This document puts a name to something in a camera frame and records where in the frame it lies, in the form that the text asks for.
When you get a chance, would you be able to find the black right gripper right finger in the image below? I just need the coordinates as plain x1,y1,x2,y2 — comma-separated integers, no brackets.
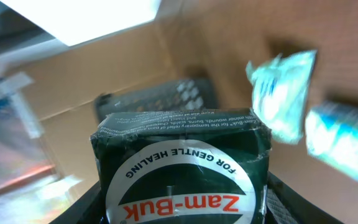
265,172,342,224

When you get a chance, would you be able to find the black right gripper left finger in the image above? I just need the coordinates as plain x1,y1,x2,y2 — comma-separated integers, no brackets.
50,182,108,224

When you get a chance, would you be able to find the small teal packet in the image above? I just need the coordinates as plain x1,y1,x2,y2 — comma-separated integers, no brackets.
305,102,358,181

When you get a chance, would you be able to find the dark green round-label packet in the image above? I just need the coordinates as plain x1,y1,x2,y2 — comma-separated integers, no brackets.
90,108,271,224

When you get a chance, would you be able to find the teal candy wrapper packet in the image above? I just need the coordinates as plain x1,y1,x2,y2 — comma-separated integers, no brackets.
245,50,317,144

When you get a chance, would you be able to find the grey plastic basket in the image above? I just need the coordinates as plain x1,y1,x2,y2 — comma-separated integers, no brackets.
94,78,219,122

